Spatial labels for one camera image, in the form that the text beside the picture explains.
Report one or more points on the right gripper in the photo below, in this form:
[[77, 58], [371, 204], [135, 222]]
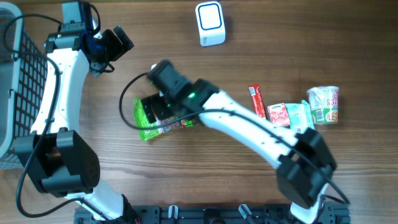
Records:
[[163, 110]]

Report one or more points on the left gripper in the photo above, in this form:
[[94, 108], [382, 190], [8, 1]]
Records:
[[119, 48]]

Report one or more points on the green snack bag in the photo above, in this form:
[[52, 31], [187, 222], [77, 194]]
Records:
[[142, 121]]

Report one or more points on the clear candy bag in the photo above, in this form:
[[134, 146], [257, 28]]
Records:
[[177, 124]]

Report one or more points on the red stick packet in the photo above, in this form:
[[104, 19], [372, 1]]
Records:
[[257, 100]]

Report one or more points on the teal tissue pack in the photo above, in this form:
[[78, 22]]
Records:
[[300, 116]]

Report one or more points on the instant noodle cup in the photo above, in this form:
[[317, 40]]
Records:
[[323, 102]]

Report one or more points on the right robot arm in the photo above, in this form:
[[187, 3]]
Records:
[[302, 161]]

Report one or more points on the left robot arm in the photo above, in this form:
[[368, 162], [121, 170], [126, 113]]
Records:
[[54, 156]]

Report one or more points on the white barcode scanner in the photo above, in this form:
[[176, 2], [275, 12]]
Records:
[[210, 22]]

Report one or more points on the grey plastic shopping basket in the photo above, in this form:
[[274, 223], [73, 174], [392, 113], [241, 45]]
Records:
[[22, 84]]

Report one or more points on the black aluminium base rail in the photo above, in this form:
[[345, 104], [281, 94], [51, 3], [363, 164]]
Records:
[[331, 213]]

